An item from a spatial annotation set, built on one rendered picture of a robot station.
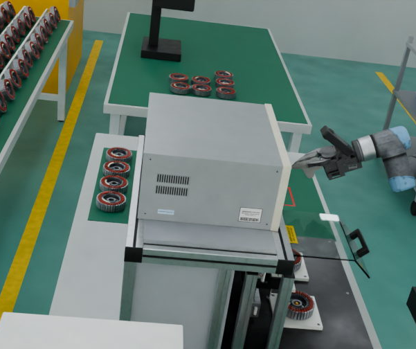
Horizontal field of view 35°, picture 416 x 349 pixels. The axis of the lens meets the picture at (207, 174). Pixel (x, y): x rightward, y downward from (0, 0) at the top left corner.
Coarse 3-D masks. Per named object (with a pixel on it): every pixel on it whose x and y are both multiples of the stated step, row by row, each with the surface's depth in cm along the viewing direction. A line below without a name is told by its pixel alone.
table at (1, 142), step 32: (0, 32) 420; (64, 32) 438; (0, 64) 359; (32, 64) 370; (64, 64) 471; (0, 96) 313; (32, 96) 337; (64, 96) 482; (0, 128) 300; (0, 160) 274
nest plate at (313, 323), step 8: (272, 296) 212; (312, 296) 214; (272, 304) 208; (272, 312) 205; (288, 320) 202; (296, 320) 203; (304, 320) 203; (312, 320) 204; (320, 320) 204; (304, 328) 201; (312, 328) 202; (320, 328) 202
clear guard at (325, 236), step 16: (288, 224) 197; (304, 224) 198; (320, 224) 200; (336, 224) 201; (304, 240) 191; (320, 240) 192; (336, 240) 193; (352, 240) 201; (304, 256) 184; (320, 256) 184; (336, 256) 185; (352, 256) 186
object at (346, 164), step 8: (352, 144) 205; (320, 152) 206; (328, 152) 204; (336, 152) 202; (352, 152) 204; (360, 152) 202; (336, 160) 203; (344, 160) 205; (352, 160) 205; (360, 160) 203; (328, 168) 205; (336, 168) 205; (344, 168) 206; (352, 168) 206; (328, 176) 205
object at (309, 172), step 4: (308, 160) 205; (312, 160) 204; (316, 160) 203; (296, 164) 206; (300, 164) 205; (304, 164) 204; (292, 168) 207; (296, 168) 206; (300, 168) 205; (304, 168) 204; (308, 168) 205; (312, 168) 205; (316, 168) 205; (320, 168) 205; (304, 172) 206; (308, 172) 206; (312, 172) 206; (308, 176) 206; (312, 176) 206
